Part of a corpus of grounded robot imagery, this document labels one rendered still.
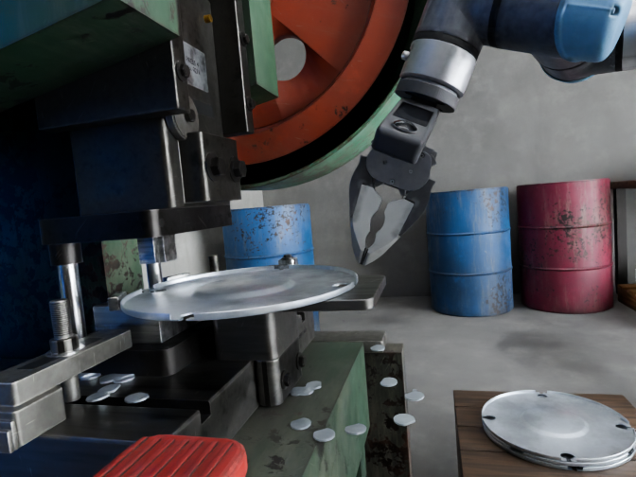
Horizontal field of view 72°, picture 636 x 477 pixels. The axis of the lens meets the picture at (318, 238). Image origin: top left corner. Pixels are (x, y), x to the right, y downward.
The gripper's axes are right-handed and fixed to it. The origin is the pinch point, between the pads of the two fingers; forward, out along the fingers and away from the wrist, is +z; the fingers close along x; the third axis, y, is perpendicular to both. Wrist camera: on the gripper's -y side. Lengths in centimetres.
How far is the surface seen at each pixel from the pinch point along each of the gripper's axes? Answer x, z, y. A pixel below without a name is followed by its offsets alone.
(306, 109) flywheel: 22.5, -16.7, 33.9
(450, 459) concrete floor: -45, 69, 92
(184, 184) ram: 22.3, -0.6, -3.9
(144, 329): 20.6, 16.9, -6.1
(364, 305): -2.2, 3.8, -6.5
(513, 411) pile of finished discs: -42, 30, 52
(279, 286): 8.0, 7.1, -1.4
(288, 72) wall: 139, -70, 334
